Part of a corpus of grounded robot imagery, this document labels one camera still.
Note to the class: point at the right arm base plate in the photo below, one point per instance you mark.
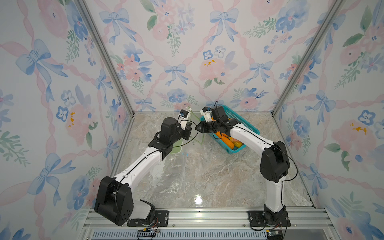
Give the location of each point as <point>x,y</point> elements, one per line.
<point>268,218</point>

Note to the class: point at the teal plastic basket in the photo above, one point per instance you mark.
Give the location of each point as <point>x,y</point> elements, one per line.
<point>239,131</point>

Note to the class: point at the long orange mango front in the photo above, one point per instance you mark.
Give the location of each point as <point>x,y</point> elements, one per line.
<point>225,139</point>

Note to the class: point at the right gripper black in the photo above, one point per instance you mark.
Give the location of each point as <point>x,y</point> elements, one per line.
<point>203,128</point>

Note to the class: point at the clear zip-top bag green print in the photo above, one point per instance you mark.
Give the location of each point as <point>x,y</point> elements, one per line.
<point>196,139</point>

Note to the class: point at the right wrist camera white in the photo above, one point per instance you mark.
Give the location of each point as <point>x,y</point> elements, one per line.
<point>207,114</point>

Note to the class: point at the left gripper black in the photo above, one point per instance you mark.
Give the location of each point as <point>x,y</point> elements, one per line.
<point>186,131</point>

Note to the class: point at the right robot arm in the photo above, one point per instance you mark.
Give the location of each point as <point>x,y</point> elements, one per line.
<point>275,161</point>

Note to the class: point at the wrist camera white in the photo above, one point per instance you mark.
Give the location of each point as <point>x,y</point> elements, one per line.
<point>184,115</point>
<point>207,114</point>

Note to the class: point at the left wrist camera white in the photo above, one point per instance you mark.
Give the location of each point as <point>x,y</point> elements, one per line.
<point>184,115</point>

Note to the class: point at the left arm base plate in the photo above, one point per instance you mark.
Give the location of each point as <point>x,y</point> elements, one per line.
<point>158,218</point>

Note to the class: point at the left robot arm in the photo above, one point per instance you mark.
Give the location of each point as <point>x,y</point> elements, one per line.
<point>115,200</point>

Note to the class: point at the aluminium frame rail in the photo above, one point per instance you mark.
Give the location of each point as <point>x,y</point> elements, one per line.
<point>307,223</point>

